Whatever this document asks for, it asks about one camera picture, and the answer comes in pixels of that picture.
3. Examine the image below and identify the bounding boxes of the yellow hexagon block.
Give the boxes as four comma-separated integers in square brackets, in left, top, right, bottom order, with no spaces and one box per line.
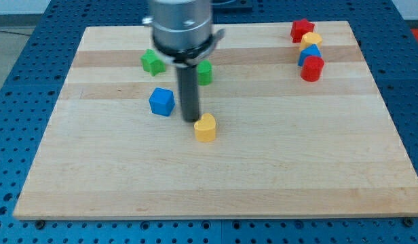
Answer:
[299,32,323,51]

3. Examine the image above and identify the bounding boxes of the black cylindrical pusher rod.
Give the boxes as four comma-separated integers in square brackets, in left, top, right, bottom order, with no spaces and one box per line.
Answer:
[176,66,200,122]

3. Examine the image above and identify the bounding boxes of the blue triangle block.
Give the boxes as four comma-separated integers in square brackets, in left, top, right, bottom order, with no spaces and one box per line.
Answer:
[297,44,322,66]

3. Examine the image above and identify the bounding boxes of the red star block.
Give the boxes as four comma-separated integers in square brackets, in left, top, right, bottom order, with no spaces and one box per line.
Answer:
[290,18,315,43]

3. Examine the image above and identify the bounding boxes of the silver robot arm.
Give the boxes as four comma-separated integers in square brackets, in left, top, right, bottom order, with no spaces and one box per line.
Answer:
[142,0,225,122]

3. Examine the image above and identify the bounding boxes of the light wooden board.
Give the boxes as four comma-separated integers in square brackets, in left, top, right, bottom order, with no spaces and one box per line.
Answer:
[13,21,418,220]

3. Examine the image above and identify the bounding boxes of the green star block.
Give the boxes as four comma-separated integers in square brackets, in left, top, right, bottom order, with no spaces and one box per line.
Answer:
[140,49,166,77]

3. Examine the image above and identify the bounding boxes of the blue cube block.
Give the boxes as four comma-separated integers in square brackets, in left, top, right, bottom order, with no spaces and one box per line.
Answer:
[149,87,175,117]

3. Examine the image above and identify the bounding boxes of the green cylinder block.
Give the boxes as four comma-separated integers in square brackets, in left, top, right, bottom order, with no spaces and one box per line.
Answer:
[197,60,212,85]

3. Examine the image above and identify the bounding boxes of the yellow heart block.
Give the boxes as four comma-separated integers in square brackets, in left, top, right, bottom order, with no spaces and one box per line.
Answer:
[194,113,216,142]

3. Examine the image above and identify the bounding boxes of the red cylinder block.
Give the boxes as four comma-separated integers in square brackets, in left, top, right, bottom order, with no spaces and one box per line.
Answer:
[301,56,324,82]

